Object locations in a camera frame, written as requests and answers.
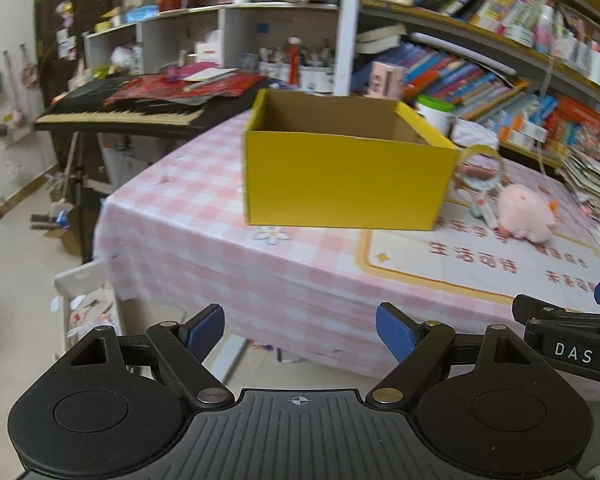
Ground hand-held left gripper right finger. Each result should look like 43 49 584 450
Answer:
370 302 531 409

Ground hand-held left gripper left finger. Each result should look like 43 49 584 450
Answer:
67 304 236 410

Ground pink plush pig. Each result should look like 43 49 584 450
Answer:
495 183 559 244

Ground green correction tape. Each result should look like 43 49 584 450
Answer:
471 194 503 231

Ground yellow cardboard box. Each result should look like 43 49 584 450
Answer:
243 88 462 232

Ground pink checkered tablecloth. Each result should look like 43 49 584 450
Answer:
93 105 600 380

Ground stack of paper booklets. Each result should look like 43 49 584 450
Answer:
559 146 600 217

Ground white plastic bin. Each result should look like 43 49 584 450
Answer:
53 260 127 357

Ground brown cardboard box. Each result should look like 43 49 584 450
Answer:
41 205 84 257

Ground red boxed book set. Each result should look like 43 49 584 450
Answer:
544 95 600 157

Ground yellow tape roll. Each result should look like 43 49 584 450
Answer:
452 143 506 194

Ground orange blue boxes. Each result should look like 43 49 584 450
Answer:
496 110 552 147

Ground white quilted box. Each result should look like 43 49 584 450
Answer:
451 119 502 150

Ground keyboard stand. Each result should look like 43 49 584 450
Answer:
62 132 112 263

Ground white jar green lid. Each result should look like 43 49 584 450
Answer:
413 95 456 142

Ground black electronic keyboard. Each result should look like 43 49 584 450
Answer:
33 77 272 139

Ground wooden bookshelf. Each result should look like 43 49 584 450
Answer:
337 0 600 168

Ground red paper sheets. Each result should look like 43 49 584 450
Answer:
103 73 269 107

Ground pink cartoon dispenser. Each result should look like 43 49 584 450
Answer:
368 61 406 100

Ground row of leaning books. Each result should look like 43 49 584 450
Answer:
352 42 531 122

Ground white pen holder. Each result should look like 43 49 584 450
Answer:
257 47 337 94

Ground white box red label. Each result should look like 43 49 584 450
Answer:
194 40 223 67

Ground white long tube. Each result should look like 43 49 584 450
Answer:
409 31 519 79

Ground red figure pen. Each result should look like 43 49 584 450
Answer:
286 36 302 87

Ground white plastic bag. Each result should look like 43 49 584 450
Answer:
110 43 144 74

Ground stack of flat books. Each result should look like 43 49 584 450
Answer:
354 23 409 57

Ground row of upper shelf books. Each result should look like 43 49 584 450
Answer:
414 0 600 97

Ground white shelf unit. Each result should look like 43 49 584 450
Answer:
82 2 342 97

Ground white cable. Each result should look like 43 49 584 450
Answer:
536 0 567 173

